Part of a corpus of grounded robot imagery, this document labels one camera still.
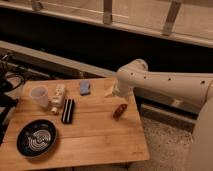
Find cream pointed gripper finger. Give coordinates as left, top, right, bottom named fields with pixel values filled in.
left=104, top=89, right=114, bottom=98

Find black ceramic bowl white swirls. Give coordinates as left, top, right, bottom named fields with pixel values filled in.
left=16, top=119, right=57, bottom=158

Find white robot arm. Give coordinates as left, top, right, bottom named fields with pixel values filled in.
left=107, top=59, right=213, bottom=171

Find small brown wooden object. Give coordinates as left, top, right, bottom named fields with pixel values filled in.
left=113, top=104, right=127, bottom=120

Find blue sponge block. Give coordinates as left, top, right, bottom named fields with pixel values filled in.
left=80, top=80, right=90, bottom=95

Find small white bottle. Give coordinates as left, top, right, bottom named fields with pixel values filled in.
left=51, top=84, right=66, bottom=114

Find black equipment with cables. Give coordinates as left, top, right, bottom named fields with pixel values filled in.
left=0, top=52, right=26, bottom=146

